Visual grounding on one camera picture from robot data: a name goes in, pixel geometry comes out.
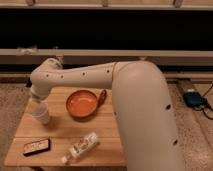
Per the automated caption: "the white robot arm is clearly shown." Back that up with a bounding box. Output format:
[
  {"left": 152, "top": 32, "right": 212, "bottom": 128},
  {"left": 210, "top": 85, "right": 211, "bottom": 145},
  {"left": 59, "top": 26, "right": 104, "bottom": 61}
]
[{"left": 30, "top": 58, "right": 185, "bottom": 171}]

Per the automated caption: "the white paper cup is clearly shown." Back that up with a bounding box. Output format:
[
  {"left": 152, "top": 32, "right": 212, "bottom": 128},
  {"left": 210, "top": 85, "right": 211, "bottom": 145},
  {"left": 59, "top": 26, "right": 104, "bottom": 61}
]
[{"left": 31, "top": 101, "right": 50, "bottom": 124}]

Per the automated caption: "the blue power adapter box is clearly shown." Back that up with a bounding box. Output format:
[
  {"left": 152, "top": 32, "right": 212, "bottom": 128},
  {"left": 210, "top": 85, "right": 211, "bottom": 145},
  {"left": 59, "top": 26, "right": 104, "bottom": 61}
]
[{"left": 183, "top": 89, "right": 203, "bottom": 107}]

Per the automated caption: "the black cable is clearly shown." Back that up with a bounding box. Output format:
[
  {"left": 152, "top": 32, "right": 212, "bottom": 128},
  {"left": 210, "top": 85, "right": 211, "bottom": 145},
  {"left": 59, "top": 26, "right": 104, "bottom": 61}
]
[{"left": 194, "top": 83, "right": 213, "bottom": 120}]

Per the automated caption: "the wooden wall rail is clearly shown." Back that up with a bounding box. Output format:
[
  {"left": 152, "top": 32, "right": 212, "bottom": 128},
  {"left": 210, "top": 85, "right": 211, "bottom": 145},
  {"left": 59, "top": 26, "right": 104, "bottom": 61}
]
[{"left": 0, "top": 48, "right": 213, "bottom": 66}]

